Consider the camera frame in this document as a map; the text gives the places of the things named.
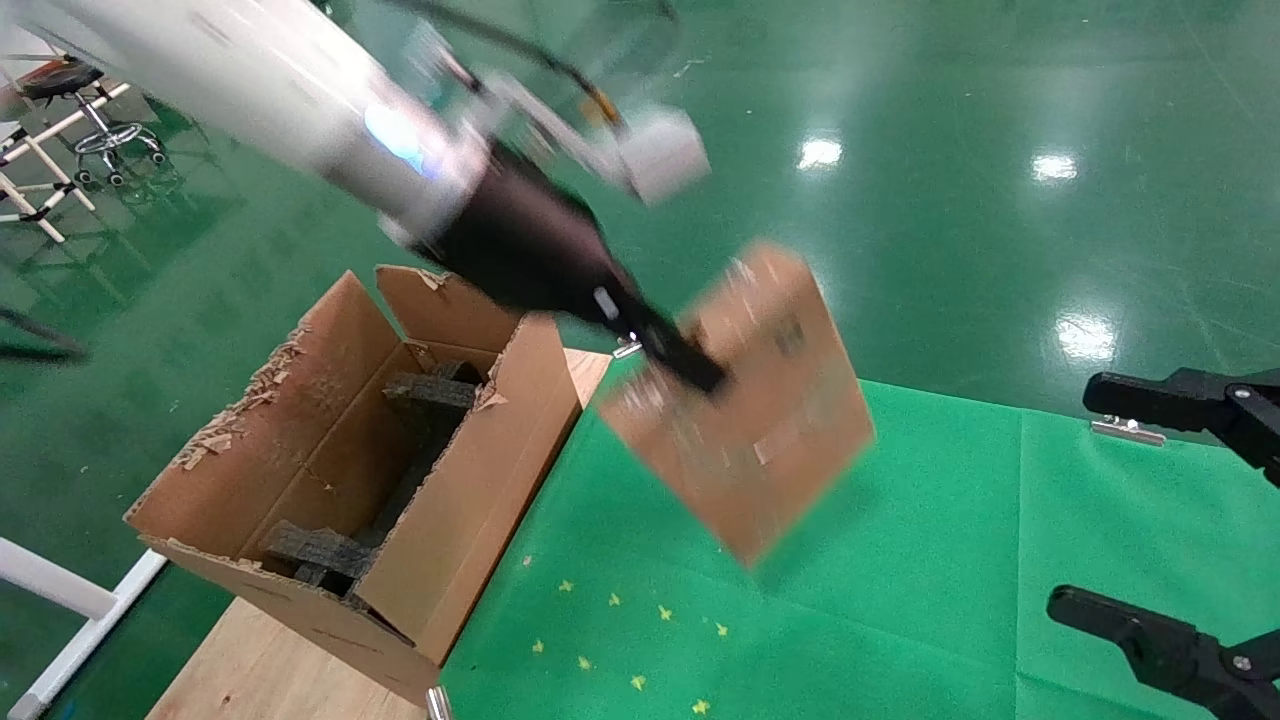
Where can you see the black foam insert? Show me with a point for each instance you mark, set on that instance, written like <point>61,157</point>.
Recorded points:
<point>320,552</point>
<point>430,392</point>

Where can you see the large open cardboard carton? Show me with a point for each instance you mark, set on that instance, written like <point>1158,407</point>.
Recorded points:
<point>340,380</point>

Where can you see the small taped cardboard box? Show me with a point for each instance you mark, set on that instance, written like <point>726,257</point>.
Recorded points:
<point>770,430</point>

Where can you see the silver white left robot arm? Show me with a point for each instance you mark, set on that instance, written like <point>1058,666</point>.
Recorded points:
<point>250,80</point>

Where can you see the black wheeled stool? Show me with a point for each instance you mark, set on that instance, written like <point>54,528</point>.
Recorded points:
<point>70,78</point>

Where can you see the white table frame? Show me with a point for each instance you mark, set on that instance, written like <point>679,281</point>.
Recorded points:
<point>50,585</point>

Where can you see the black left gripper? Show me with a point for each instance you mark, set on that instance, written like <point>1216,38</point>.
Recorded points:
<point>530,250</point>

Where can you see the white pipe rack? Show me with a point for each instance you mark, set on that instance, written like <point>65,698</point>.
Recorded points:
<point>45,150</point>

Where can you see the green table cloth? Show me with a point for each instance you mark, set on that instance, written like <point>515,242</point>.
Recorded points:
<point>950,600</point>

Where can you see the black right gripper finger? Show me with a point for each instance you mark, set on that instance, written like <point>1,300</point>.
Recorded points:
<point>1170,655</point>
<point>1180,400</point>

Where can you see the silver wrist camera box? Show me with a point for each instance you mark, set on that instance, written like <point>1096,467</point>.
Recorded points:
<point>660,155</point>

